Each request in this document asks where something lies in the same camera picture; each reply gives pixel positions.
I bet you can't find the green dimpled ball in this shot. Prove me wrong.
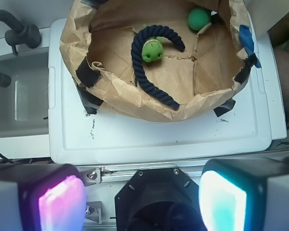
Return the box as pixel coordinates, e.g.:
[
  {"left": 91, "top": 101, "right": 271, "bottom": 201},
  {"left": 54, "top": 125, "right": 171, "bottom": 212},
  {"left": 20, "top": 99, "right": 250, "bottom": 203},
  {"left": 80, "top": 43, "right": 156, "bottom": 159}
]
[{"left": 187, "top": 8, "right": 211, "bottom": 31}]

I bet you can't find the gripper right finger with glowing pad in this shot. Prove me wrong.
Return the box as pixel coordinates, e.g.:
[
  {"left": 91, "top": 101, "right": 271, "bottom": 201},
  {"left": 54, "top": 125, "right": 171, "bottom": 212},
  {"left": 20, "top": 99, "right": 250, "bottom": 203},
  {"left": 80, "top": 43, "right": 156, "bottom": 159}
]
[{"left": 198, "top": 157, "right": 289, "bottom": 231}]

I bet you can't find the grey sink basin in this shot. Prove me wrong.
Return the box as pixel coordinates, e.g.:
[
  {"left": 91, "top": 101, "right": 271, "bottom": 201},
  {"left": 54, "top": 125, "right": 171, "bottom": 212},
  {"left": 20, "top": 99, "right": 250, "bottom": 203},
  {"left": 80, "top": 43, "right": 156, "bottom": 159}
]
[{"left": 0, "top": 48, "right": 49, "bottom": 138}]

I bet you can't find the blue masking tape strip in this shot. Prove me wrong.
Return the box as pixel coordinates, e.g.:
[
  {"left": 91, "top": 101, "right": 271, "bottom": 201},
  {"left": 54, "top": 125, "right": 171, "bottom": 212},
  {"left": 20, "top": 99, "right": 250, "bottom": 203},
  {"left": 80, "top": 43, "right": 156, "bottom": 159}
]
[{"left": 238, "top": 25, "right": 261, "bottom": 68}]

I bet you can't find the green plush turtle toy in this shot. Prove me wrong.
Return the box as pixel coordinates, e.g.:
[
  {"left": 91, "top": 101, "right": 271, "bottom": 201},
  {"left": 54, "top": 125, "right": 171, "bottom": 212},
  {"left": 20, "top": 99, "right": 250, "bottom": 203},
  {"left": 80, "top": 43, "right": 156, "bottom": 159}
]
[{"left": 142, "top": 36, "right": 164, "bottom": 63}]

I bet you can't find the black faucet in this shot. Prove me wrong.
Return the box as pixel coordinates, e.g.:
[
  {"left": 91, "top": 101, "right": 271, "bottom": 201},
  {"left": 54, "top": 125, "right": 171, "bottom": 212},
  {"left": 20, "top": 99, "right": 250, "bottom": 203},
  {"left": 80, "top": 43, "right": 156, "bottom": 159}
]
[{"left": 0, "top": 10, "right": 42, "bottom": 88}]

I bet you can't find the dark blue twisted rope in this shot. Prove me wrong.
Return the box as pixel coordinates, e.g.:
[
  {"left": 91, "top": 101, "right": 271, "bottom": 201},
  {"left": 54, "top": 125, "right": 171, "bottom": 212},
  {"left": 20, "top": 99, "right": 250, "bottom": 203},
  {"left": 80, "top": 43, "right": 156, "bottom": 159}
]
[{"left": 131, "top": 25, "right": 186, "bottom": 111}]

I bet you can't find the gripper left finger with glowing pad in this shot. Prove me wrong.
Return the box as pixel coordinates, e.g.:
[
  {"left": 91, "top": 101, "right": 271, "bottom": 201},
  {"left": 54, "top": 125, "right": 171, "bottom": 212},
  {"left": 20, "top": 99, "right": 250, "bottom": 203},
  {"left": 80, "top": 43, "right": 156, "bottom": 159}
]
[{"left": 0, "top": 164, "right": 87, "bottom": 231}]

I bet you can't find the black tape patch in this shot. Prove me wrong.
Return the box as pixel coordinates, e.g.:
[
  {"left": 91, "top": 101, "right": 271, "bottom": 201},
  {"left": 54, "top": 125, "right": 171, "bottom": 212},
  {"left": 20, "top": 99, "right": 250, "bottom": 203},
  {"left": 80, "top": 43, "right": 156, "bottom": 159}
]
[{"left": 76, "top": 57, "right": 102, "bottom": 88}]

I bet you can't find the brown paper bag basket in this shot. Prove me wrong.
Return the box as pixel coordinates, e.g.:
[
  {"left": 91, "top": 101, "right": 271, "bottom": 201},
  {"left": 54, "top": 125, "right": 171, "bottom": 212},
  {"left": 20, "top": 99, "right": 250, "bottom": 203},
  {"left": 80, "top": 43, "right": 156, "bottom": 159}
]
[{"left": 60, "top": 0, "right": 256, "bottom": 122}]

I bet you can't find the white plastic bin lid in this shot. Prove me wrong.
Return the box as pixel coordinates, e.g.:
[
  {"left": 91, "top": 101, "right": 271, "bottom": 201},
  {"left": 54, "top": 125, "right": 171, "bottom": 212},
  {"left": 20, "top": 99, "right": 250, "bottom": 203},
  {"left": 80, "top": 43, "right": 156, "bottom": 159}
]
[{"left": 48, "top": 19, "right": 287, "bottom": 165}]

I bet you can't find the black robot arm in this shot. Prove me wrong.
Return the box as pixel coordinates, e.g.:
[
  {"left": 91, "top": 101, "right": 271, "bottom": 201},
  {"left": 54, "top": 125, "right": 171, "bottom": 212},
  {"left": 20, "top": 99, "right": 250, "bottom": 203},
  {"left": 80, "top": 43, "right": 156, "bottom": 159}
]
[{"left": 0, "top": 157, "right": 289, "bottom": 231}]

